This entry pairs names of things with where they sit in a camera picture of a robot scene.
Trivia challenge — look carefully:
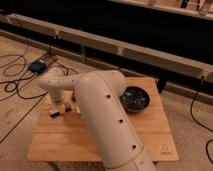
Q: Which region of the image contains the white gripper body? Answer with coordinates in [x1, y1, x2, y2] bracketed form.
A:
[49, 90, 71, 106]

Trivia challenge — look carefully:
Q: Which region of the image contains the dark rectangular eraser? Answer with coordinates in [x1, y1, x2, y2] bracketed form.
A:
[48, 103, 71, 118]

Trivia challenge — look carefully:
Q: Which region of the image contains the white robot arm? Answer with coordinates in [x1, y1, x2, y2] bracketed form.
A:
[38, 69, 157, 171]

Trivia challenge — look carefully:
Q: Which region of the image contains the dark power adapter box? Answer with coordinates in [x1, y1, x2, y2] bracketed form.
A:
[28, 61, 46, 74]

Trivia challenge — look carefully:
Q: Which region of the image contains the wooden table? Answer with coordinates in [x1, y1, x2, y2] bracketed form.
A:
[27, 77, 179, 163]

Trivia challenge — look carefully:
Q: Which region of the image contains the dark bowl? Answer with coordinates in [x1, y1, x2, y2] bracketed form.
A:
[120, 86, 150, 113]

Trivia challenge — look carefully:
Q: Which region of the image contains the long wooden shelf beam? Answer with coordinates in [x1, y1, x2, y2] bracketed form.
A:
[0, 14, 213, 83]

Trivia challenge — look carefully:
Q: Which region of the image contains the black floor cable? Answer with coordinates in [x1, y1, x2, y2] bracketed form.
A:
[0, 39, 79, 144]

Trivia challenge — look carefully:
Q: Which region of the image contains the black cable at right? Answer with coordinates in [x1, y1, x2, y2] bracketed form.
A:
[189, 78, 213, 166]

